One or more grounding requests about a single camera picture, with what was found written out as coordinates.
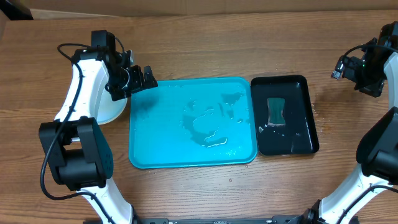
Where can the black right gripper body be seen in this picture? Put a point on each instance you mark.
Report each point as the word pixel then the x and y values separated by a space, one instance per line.
pixel 347 68

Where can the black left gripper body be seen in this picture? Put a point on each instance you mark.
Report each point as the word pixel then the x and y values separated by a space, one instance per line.
pixel 125 81

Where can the light blue plate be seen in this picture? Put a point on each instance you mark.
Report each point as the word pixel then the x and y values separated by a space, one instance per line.
pixel 108 110

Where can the green sponge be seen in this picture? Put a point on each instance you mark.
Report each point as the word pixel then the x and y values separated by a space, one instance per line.
pixel 275 111

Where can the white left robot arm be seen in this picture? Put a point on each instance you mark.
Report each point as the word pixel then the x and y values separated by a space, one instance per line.
pixel 78 159

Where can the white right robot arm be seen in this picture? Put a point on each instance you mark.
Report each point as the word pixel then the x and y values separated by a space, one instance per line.
pixel 376 155

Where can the teal plastic tray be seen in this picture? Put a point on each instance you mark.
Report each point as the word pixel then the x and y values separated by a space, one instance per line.
pixel 191 123

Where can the black plastic tray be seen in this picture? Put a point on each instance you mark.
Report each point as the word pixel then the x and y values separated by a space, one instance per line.
pixel 298 135

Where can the dark object in corner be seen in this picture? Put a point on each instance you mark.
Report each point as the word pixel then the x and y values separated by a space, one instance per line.
pixel 15 10

